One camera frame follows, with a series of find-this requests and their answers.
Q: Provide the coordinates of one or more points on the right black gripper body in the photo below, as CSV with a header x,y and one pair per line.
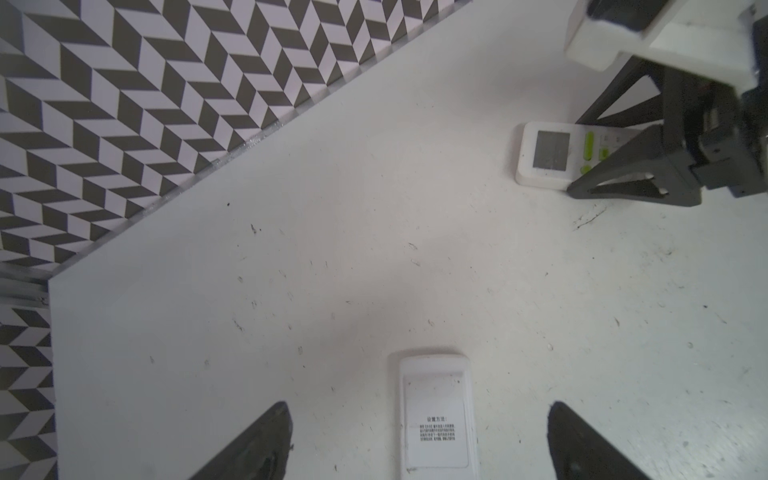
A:
x,y
721,133

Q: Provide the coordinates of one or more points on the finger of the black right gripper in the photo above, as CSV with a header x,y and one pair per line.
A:
x,y
645,169
647,111

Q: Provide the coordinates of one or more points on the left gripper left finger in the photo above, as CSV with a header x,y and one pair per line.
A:
x,y
260,452

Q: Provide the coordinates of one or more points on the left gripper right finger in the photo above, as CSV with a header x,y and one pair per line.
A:
x,y
578,451

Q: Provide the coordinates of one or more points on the white remote with green buttons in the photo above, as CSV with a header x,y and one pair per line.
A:
x,y
553,155

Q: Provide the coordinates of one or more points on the small white remote control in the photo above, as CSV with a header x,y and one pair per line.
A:
x,y
438,438

